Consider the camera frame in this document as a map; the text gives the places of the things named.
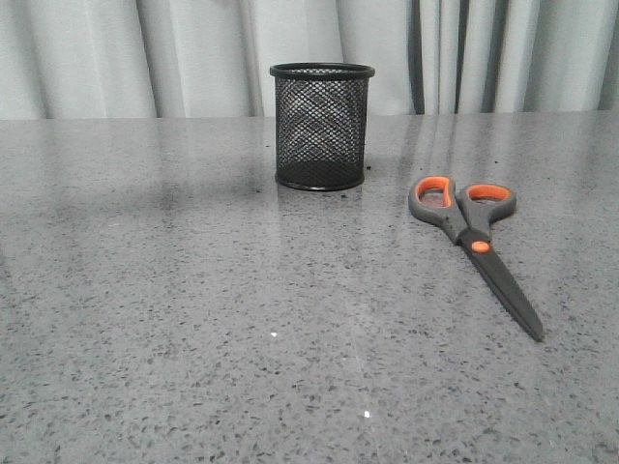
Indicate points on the grey orange scissors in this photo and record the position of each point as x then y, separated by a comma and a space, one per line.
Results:
466, 216

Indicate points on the black mesh pen holder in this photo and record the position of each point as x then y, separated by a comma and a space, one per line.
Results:
321, 121

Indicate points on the grey curtain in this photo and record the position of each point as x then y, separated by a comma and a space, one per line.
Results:
113, 59

